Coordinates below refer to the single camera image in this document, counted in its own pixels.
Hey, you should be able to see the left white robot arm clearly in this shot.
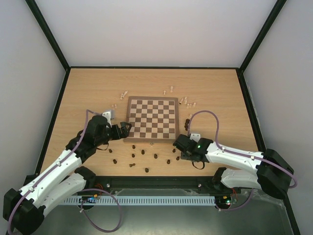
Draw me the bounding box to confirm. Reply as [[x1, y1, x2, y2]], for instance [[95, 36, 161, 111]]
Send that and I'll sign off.
[[3, 111, 132, 235]]

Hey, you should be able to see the base circuit board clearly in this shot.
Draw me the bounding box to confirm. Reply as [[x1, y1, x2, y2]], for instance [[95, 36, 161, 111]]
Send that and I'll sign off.
[[78, 194, 101, 204], [215, 193, 238, 206]]

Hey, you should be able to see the right base circuit board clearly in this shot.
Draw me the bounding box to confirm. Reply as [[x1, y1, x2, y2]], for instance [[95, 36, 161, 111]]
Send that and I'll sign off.
[[215, 193, 238, 206]]

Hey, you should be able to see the black aluminium frame rail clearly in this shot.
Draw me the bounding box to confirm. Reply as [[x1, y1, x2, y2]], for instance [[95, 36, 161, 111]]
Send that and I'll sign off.
[[83, 176, 216, 190]]

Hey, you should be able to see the wooden chessboard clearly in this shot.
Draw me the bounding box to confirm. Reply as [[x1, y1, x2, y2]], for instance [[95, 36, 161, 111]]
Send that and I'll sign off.
[[124, 96, 179, 143]]

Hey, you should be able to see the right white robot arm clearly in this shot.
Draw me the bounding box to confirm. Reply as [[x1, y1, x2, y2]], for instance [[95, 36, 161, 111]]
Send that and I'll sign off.
[[173, 134, 294, 199]]

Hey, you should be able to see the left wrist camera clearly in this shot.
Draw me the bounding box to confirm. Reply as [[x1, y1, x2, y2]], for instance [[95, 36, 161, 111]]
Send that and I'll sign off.
[[102, 110, 115, 121]]

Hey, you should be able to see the white slotted cable duct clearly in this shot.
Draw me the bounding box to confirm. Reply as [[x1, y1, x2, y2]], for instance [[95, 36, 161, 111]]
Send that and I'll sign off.
[[61, 196, 216, 206]]

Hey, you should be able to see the left base circuit board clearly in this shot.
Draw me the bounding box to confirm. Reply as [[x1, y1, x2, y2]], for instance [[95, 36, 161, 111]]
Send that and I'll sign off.
[[78, 194, 101, 204]]

